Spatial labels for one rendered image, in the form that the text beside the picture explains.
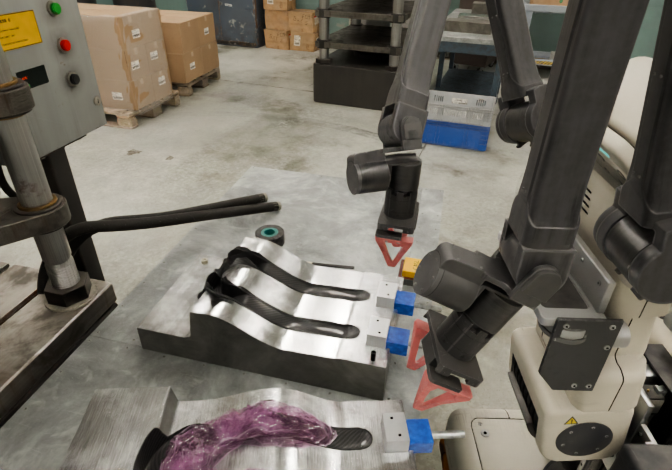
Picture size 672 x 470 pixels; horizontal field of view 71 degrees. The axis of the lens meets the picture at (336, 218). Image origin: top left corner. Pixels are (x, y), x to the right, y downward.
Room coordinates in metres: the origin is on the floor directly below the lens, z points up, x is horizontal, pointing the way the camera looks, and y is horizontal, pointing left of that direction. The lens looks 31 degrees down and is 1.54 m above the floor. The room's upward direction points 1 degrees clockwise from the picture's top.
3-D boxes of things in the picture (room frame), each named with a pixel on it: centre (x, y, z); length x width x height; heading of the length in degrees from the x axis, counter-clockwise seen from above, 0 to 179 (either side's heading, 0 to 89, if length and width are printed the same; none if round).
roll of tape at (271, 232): (1.07, 0.18, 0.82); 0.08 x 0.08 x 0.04
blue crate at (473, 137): (3.92, -1.02, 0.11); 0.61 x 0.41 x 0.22; 70
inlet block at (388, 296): (0.73, -0.15, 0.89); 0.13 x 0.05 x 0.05; 77
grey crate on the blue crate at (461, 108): (3.91, -1.02, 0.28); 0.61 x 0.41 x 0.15; 70
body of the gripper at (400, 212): (0.74, -0.12, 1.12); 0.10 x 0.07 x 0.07; 167
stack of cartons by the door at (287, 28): (7.61, 0.72, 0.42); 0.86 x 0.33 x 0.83; 70
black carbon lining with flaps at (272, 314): (0.73, 0.11, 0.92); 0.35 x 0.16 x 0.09; 77
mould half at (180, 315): (0.75, 0.12, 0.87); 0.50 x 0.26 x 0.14; 77
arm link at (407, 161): (0.74, -0.11, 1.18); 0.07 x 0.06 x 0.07; 110
